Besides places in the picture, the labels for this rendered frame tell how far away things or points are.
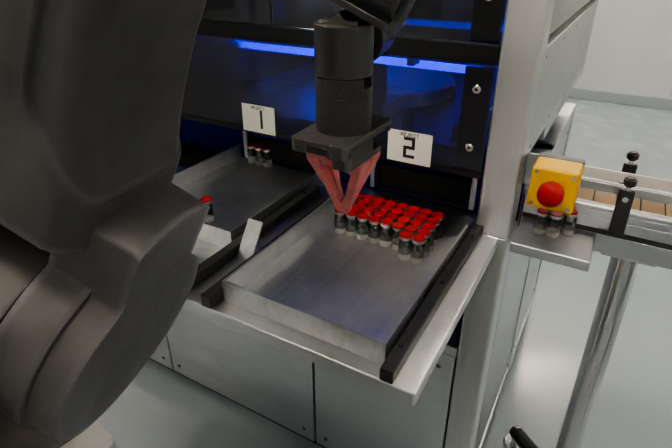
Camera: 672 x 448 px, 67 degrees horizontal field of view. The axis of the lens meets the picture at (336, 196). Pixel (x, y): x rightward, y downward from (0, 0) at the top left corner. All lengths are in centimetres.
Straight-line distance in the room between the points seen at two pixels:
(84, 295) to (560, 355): 200
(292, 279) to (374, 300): 13
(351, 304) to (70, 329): 60
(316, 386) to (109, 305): 126
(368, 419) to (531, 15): 100
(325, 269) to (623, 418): 136
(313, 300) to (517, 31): 50
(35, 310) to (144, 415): 170
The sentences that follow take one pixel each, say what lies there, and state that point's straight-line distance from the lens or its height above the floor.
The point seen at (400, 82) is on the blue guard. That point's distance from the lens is 91.
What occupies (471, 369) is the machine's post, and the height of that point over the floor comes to 56.
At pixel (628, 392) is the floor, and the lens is 207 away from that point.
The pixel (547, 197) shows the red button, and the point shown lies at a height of 100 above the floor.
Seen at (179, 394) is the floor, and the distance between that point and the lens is 189.
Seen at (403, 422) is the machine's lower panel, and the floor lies 32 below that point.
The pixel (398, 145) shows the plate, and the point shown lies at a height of 102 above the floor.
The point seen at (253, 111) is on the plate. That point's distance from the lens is 109.
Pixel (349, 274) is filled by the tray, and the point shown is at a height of 88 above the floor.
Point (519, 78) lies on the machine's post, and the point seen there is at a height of 117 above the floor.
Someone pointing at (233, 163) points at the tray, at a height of 88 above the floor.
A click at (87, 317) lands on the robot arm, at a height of 125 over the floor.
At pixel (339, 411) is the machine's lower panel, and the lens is 143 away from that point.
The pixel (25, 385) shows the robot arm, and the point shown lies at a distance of 18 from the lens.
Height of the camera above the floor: 135
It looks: 26 degrees down
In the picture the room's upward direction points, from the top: straight up
